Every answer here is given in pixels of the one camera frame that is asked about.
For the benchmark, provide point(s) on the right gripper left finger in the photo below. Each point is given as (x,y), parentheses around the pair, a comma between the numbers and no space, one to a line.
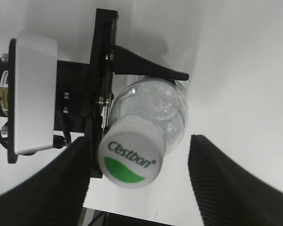
(55,195)

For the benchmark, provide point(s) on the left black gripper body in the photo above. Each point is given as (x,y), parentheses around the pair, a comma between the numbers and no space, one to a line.
(84,91)

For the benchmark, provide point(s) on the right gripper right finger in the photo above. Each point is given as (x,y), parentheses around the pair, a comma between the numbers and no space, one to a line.
(227,194)

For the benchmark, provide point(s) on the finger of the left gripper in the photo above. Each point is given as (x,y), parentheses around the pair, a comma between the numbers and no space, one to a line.
(126,62)

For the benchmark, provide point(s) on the clear Cestbon water bottle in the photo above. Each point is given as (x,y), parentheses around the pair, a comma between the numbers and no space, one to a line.
(163,102)

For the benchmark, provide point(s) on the white green bottle cap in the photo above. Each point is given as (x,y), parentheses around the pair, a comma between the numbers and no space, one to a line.
(131,153)

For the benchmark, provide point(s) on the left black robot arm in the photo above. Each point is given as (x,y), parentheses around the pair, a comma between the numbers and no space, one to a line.
(45,99)

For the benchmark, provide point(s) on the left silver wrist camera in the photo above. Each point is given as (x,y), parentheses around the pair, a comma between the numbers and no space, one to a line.
(32,74)

